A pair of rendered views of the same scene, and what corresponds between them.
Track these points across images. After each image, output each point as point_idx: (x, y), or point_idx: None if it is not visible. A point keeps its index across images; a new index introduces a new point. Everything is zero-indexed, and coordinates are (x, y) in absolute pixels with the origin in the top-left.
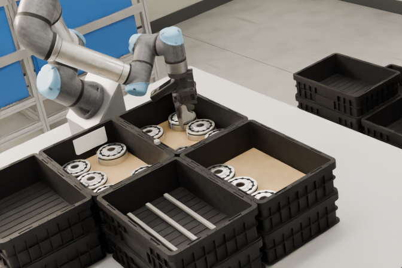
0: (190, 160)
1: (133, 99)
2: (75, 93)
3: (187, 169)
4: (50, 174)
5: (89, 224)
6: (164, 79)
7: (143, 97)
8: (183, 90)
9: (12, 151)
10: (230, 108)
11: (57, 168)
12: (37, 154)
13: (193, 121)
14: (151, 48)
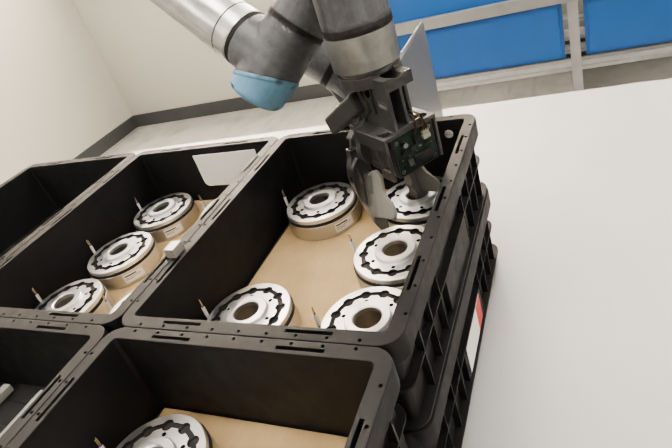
0: (76, 374)
1: (545, 105)
2: (317, 62)
3: None
4: None
5: None
6: (650, 83)
7: (564, 108)
8: (371, 130)
9: (314, 130)
10: (428, 254)
11: (74, 203)
12: (128, 158)
13: (407, 226)
14: None
